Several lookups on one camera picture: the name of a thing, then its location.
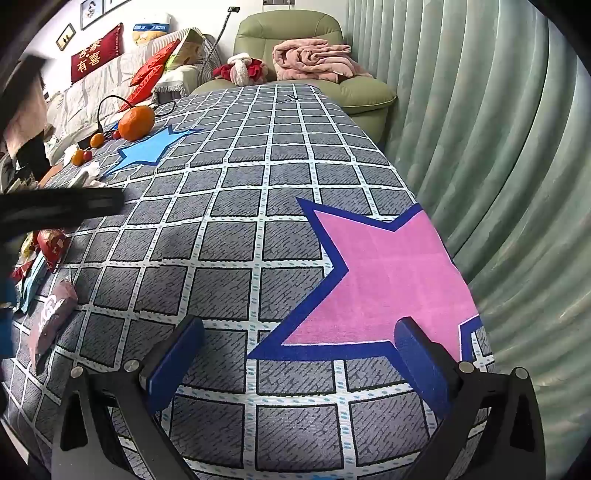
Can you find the white blue print pillow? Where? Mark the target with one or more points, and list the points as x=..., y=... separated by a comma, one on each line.
x=152, y=30

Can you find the green curtain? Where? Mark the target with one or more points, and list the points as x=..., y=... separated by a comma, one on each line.
x=485, y=138

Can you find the star printed checked tablecloth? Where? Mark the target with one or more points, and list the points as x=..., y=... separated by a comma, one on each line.
x=277, y=194

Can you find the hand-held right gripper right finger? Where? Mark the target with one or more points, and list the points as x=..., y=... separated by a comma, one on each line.
x=422, y=364

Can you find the small orange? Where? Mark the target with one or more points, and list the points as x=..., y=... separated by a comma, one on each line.
x=97, y=140
x=78, y=157

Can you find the red white plush toy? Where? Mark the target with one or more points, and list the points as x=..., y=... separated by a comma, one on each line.
x=240, y=69

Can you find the green armchair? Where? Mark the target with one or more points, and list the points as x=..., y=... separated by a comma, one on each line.
x=286, y=27

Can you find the red banner pillow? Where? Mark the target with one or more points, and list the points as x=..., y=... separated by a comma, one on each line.
x=97, y=53

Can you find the black power adapter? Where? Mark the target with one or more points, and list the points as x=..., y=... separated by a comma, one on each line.
x=90, y=133

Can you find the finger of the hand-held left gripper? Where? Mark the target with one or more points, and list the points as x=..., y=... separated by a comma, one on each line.
x=69, y=203

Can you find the small picture frame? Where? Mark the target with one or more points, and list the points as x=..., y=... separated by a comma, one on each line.
x=65, y=37

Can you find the green patterned cushion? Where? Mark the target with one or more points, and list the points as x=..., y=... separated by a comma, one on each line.
x=187, y=50

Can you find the large picture frame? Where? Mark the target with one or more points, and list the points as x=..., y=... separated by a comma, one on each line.
x=91, y=14
x=115, y=4

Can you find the white crumpled tissue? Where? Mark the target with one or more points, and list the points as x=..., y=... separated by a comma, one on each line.
x=85, y=174

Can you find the gooseneck phone holder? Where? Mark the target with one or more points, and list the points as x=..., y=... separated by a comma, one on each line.
x=221, y=32

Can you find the pink blanket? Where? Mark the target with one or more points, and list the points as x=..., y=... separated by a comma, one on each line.
x=314, y=57

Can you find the patterned red snack packet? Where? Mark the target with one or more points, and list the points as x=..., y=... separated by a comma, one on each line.
x=53, y=247

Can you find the striped covered sofa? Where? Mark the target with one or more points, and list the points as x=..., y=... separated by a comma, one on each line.
x=92, y=87

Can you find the pink snack packet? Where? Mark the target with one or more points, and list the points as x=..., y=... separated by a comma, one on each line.
x=53, y=318

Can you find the large orange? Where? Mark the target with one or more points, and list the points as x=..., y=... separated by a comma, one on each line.
x=136, y=123

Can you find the wall socket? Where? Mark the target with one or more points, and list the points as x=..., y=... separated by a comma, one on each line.
x=277, y=2

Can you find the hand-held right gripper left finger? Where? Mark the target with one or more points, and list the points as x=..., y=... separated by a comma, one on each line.
x=175, y=360

